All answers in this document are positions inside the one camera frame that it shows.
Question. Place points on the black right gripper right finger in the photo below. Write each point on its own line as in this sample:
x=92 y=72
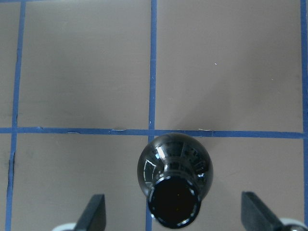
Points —
x=256 y=216

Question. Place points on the brown paper mat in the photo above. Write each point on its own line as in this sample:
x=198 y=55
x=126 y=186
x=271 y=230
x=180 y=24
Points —
x=85 y=84

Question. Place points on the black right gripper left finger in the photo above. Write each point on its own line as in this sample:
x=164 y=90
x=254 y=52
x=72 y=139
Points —
x=93 y=217

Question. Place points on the dark wine bottle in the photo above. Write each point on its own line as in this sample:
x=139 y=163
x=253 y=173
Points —
x=175 y=173

